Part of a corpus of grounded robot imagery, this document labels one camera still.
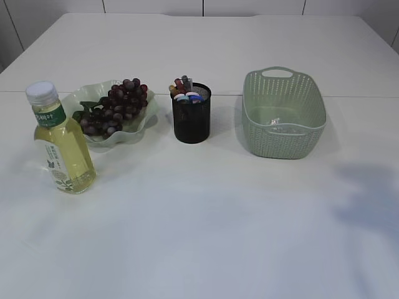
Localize blue scissors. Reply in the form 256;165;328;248
188;95;204;104

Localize pink scissors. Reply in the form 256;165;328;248
172;92;199;102

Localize gold glitter pen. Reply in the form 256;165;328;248
168;85;181;98

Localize silver glitter pen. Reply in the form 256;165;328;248
181;75;193;92

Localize red glitter pen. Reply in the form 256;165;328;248
175;78;186;94

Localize clear plastic sheet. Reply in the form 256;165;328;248
269;118;282;126

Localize purple artificial grape bunch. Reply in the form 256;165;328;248
72;78;148;140

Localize yellow tea bottle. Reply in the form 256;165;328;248
26;81;96;194

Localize black mesh pen cup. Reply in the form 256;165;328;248
171;82;211;144

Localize green wavy plastic plate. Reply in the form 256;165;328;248
62;80;158;148

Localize green woven plastic basket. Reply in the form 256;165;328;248
242;67;327;159

